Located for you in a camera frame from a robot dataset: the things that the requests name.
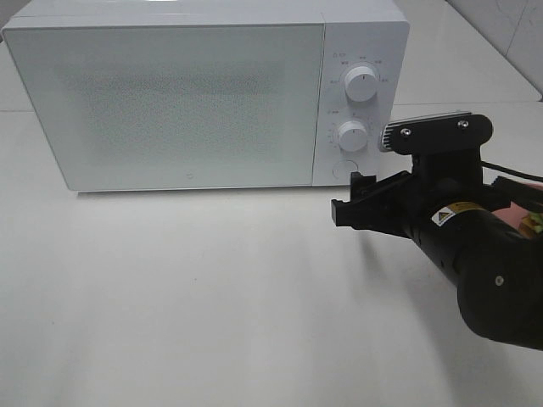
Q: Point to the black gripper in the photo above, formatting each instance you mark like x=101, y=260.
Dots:
x=414, y=203

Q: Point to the round white door button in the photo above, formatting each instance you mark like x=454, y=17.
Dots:
x=342, y=171

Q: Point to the pink round plate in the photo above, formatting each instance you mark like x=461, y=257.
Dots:
x=524, y=198

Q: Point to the burger with lettuce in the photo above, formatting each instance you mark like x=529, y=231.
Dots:
x=530, y=225

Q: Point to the white microwave door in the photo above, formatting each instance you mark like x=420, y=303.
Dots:
x=153, y=108

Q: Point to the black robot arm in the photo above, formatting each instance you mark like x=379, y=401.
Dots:
x=497, y=273

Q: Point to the white lower timer knob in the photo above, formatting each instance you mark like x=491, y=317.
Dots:
x=352, y=136

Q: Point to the white upper power knob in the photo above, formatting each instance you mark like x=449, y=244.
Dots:
x=361, y=83

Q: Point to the white microwave oven body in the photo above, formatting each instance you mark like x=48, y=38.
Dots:
x=354, y=32

